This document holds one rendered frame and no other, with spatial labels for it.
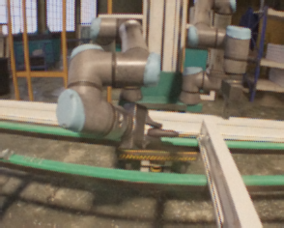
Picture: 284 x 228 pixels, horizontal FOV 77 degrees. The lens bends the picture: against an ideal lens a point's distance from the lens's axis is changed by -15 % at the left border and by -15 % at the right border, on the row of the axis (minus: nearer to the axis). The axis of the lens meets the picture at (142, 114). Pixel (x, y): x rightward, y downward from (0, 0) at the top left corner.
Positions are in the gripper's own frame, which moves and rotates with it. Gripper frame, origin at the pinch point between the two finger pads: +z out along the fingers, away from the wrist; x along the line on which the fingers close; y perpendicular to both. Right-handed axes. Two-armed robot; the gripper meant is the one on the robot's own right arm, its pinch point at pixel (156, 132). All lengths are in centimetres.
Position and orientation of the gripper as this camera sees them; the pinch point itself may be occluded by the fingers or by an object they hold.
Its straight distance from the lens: 69.4
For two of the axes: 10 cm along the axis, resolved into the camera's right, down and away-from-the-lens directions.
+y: 7.5, -0.6, -6.5
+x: 0.9, -9.8, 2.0
